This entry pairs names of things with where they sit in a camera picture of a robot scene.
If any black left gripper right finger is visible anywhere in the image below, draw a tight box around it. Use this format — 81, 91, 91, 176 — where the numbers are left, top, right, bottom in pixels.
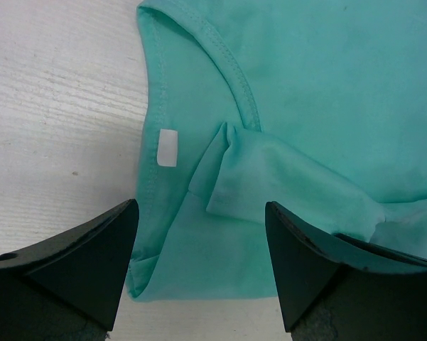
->
265, 202, 427, 340

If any teal t-shirt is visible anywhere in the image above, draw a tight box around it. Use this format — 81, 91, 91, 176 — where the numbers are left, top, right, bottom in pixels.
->
126, 1, 427, 302

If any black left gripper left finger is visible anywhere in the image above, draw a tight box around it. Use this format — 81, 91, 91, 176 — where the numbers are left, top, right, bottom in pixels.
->
0, 200, 139, 340

